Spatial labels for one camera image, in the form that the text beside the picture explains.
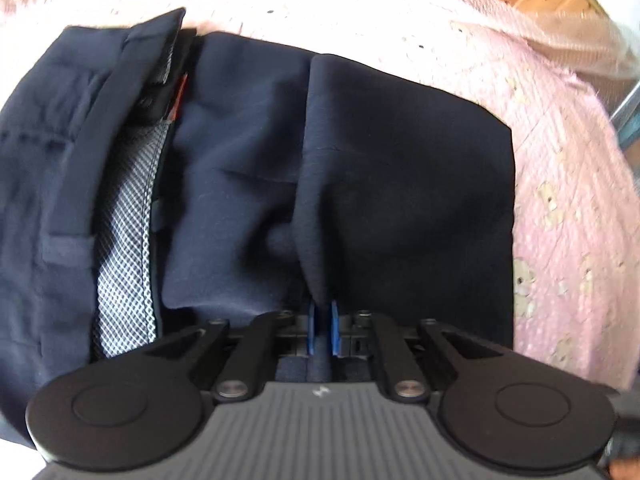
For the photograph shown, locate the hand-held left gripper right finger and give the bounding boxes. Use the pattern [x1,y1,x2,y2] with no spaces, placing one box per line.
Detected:
[327,299,502,404]

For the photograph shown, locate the dark navy pants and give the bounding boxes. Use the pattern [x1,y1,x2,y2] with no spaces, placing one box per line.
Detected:
[0,7,517,443]

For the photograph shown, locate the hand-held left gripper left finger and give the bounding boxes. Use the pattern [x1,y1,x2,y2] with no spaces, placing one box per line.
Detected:
[148,299,318,403]

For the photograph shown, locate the pink bear-print quilt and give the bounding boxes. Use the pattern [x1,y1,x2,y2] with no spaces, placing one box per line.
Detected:
[0,0,640,396]

